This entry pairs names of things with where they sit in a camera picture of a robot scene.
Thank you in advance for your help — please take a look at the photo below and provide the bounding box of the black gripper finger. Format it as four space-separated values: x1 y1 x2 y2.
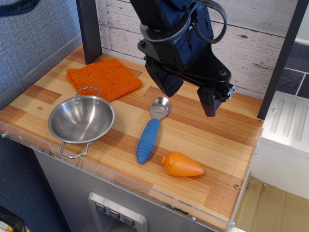
145 64 183 97
197 84 229 117

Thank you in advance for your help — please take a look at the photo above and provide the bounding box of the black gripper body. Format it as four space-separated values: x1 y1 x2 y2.
138 40 235 100

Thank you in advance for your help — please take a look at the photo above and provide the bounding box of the blue handled metal spoon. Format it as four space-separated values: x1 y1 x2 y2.
136 97 170 164

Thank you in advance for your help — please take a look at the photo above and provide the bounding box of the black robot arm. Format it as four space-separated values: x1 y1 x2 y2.
131 0 235 117

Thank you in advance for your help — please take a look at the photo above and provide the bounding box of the orange knitted cloth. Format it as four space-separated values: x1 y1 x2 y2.
67 58 142 102

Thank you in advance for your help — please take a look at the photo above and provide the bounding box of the orange plastic carrot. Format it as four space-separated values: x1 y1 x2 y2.
162 151 205 177

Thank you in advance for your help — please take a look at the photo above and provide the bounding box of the white ribbed sink unit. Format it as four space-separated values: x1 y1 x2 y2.
250 91 309 199

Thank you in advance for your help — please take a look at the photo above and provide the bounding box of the small steel pot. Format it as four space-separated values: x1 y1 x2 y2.
48 86 115 159

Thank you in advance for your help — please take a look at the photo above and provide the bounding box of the grey cabinet control panel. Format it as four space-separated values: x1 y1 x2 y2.
88 192 148 232

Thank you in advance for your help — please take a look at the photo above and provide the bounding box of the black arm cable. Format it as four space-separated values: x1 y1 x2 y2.
140 0 228 44

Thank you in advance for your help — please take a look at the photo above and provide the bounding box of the dark left post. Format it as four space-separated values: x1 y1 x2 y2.
76 0 102 64

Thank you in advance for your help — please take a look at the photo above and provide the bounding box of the dark post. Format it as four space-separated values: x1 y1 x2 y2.
257 0 309 120
76 0 102 64

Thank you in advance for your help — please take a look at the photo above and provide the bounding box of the dark right post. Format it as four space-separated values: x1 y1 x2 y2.
257 0 309 120

